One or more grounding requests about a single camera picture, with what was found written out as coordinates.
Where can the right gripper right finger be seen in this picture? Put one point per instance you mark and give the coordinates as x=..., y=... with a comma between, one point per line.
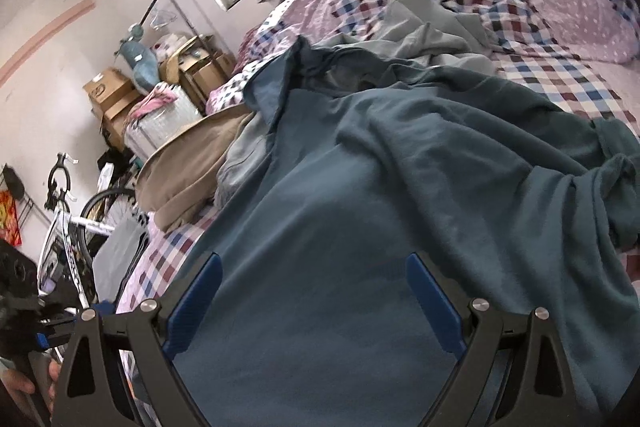
x=525, y=350

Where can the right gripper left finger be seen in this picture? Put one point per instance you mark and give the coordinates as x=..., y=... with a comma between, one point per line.
x=92, y=388

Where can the teal blue shirt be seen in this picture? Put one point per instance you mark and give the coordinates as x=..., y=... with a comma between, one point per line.
x=400, y=206

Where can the black clothes rack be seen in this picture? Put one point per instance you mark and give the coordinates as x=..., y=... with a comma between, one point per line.
x=161, y=13

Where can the person left hand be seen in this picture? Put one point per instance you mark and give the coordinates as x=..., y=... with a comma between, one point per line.
x=20, y=386

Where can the folded dark grey garment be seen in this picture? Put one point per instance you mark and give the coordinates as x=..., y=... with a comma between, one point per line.
x=118, y=256

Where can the white bicycle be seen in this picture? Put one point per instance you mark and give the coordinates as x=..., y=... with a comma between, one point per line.
x=73, y=239

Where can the beige khaki garment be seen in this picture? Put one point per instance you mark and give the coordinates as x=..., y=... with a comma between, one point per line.
x=181, y=176

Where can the white storage basket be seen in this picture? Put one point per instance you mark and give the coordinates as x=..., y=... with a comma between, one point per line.
x=147, y=133

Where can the blue plush toy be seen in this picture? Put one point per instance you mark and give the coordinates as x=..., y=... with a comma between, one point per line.
x=143, y=64

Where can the cardboard boxes pile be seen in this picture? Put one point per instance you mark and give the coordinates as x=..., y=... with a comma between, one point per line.
x=177, y=72

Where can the plaid checkered bed sheet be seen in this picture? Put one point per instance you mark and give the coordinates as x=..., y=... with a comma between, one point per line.
x=165, y=256

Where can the grey green sweatshirt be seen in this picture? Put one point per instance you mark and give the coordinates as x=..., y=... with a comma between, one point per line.
x=421, y=32

